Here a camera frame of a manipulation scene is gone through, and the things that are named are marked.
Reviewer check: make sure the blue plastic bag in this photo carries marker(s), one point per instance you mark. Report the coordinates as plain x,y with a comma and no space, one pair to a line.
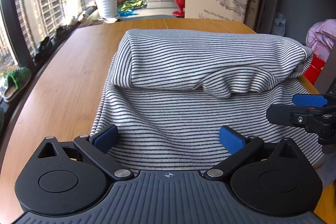
126,13

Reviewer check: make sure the black framed window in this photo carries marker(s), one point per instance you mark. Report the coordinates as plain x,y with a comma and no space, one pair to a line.
10,16

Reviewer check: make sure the striped grey sweater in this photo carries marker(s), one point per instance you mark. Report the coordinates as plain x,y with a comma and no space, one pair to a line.
183,64

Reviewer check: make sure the green knitted slipper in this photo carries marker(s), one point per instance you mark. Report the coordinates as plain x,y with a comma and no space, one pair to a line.
17,81

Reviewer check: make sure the black leather shoe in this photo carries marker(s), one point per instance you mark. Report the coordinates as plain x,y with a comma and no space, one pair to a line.
61,32
43,48

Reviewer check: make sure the pink cloth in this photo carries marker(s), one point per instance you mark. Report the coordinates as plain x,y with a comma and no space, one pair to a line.
321,37

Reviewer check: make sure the beige slippers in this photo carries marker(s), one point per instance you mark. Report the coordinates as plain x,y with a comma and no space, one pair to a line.
80,17

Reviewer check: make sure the white ribbed plant pot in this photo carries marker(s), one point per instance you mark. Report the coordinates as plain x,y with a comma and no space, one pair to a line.
106,5

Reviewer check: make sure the white plastic bag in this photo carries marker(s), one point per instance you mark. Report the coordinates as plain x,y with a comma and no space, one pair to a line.
278,24

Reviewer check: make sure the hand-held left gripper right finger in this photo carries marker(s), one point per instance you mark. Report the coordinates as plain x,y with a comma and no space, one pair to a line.
232,141

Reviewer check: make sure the green leafy vegetables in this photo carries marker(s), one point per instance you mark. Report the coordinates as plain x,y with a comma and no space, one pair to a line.
132,5

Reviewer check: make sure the red bucket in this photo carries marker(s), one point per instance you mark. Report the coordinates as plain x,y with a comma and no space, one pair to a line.
315,69

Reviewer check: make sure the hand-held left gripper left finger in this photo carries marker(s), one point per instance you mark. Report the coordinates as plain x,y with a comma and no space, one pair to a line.
106,138

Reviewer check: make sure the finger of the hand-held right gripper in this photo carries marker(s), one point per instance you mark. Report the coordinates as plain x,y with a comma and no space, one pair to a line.
283,113
309,100

